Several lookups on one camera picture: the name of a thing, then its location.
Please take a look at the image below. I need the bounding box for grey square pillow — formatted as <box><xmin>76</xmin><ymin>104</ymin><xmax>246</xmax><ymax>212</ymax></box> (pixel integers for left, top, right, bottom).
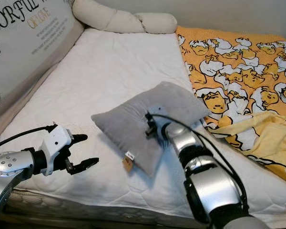
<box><xmin>92</xmin><ymin>81</ymin><xmax>210</xmax><ymax>178</ymax></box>

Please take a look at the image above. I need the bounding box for yellow cartoon egg blanket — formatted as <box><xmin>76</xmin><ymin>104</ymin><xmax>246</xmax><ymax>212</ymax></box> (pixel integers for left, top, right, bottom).
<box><xmin>175</xmin><ymin>25</ymin><xmax>286</xmax><ymax>187</ymax></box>

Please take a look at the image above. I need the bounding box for brown pillow tag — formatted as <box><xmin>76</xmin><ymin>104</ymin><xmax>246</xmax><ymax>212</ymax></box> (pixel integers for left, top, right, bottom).
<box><xmin>123</xmin><ymin>151</ymin><xmax>136</xmax><ymax>172</ymax></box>

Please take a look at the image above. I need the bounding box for grey patterned bed base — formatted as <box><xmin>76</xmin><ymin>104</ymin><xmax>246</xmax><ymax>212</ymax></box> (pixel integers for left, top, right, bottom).
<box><xmin>0</xmin><ymin>188</ymin><xmax>215</xmax><ymax>229</ymax></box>

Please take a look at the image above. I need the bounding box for white quilted mattress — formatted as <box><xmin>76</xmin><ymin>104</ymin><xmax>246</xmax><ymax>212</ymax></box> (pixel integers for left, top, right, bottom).
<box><xmin>0</xmin><ymin>28</ymin><xmax>286</xmax><ymax>225</ymax></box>

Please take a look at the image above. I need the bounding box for beige knotted bolster pillow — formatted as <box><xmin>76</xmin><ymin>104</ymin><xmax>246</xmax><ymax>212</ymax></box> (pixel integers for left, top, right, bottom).
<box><xmin>71</xmin><ymin>0</ymin><xmax>178</xmax><ymax>35</ymax></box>

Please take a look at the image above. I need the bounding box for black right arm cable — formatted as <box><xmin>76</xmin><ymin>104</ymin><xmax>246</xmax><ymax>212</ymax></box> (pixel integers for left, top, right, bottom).
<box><xmin>147</xmin><ymin>113</ymin><xmax>251</xmax><ymax>215</ymax></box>

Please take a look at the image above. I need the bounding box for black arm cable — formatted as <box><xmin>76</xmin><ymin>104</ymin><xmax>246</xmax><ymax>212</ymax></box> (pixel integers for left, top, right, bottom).
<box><xmin>147</xmin><ymin>113</ymin><xmax>251</xmax><ymax>215</ymax></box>
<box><xmin>0</xmin><ymin>124</ymin><xmax>58</xmax><ymax>152</ymax></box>

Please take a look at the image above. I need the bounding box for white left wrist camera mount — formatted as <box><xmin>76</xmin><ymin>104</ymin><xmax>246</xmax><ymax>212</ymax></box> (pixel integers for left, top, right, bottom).
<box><xmin>41</xmin><ymin>125</ymin><xmax>74</xmax><ymax>176</ymax></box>

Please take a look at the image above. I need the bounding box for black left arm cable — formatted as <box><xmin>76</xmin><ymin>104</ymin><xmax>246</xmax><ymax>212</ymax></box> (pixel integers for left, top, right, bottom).
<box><xmin>0</xmin><ymin>124</ymin><xmax>58</xmax><ymax>152</ymax></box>

